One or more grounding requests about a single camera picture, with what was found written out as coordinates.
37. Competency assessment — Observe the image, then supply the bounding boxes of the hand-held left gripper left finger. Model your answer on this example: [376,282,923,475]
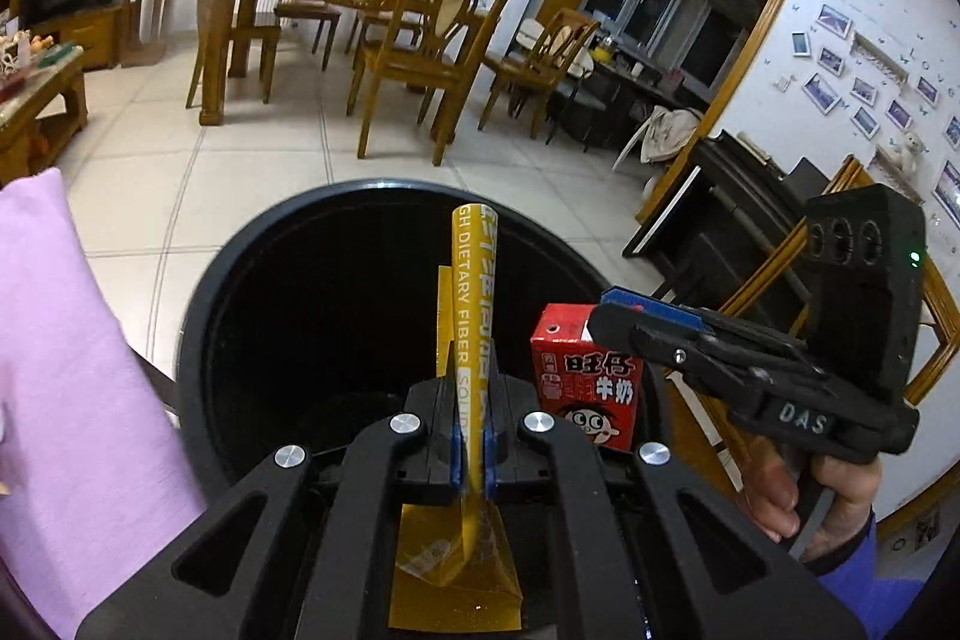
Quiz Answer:
[75,377,470,640]

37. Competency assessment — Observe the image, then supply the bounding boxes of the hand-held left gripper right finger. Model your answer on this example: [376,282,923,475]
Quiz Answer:
[480,376,871,640]

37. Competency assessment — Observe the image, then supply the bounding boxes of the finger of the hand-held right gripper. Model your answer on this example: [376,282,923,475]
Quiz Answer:
[600,286,803,353]
[586,302,815,417]

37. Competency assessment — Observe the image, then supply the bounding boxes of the red milk carton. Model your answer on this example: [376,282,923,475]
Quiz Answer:
[529,302,646,455]

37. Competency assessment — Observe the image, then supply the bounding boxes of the yellow snack wrapper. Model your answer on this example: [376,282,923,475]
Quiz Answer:
[388,201,523,632]

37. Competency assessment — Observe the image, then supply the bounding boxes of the black trash bin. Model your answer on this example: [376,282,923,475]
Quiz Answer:
[174,178,674,507]

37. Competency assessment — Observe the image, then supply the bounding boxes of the person's right forearm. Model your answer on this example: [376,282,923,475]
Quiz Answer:
[816,511,920,640]

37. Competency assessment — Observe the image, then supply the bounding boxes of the person's right hand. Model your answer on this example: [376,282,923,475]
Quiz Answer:
[747,443,884,561]

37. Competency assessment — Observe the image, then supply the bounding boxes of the black piano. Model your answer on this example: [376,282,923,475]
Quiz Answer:
[622,130,835,327]

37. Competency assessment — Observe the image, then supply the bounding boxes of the white teddy bear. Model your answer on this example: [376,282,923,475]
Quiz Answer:
[896,131,926,177]

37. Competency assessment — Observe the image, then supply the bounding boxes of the white cloth bag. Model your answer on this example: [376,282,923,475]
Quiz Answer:
[613,106,707,173]

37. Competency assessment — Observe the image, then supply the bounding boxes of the cluttered low table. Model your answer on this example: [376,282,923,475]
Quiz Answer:
[555,40,714,154]

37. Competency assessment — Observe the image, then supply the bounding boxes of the purple blanket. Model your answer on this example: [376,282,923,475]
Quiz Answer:
[0,166,208,640]

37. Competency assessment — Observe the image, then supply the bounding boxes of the wooden coffee table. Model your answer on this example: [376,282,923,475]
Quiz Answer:
[0,44,90,177]

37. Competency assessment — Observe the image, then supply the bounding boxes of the wooden television cabinet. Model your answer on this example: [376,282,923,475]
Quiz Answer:
[22,2,125,72]

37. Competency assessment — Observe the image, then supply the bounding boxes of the group of wall photo frames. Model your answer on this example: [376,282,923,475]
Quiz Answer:
[791,2,960,211]

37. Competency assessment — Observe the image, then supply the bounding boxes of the wooden door frame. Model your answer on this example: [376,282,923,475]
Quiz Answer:
[551,0,815,222]

